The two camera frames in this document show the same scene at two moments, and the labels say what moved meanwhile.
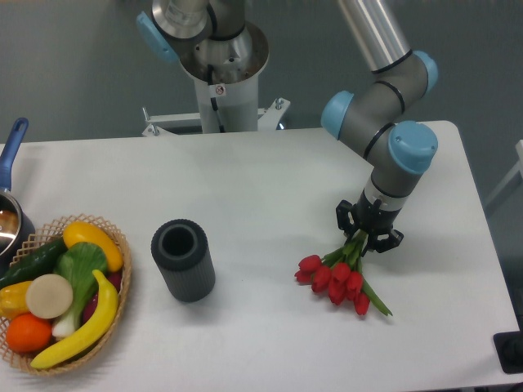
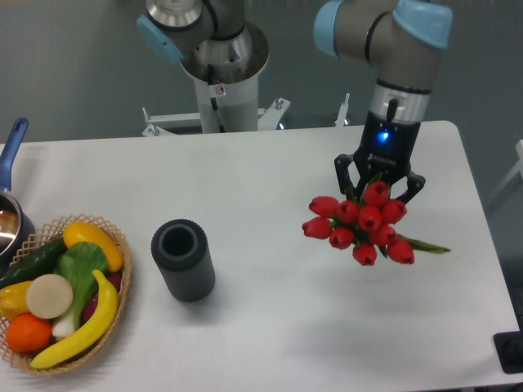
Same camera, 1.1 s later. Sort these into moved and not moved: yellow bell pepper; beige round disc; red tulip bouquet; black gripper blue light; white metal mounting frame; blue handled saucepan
Moved: black gripper blue light; red tulip bouquet
Not moved: blue handled saucepan; yellow bell pepper; white metal mounting frame; beige round disc
